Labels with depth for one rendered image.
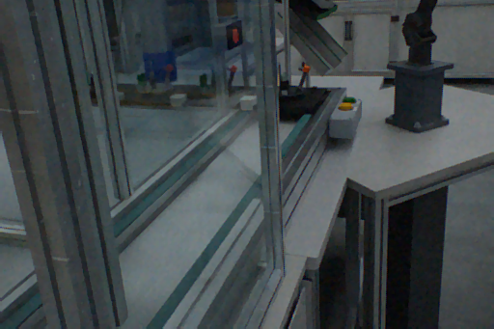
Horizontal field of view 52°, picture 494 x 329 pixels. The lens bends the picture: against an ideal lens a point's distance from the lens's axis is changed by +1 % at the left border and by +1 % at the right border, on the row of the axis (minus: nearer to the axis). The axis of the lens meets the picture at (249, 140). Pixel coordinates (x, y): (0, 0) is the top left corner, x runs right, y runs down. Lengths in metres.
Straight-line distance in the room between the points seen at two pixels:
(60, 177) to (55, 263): 0.06
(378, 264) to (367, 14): 4.39
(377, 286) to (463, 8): 4.43
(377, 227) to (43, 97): 1.11
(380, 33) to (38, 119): 5.37
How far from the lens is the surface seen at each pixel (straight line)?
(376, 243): 1.39
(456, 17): 5.64
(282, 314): 0.89
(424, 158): 1.49
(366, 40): 5.65
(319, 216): 1.16
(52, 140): 0.35
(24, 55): 0.33
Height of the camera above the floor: 1.42
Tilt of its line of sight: 20 degrees down
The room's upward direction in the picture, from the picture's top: 4 degrees counter-clockwise
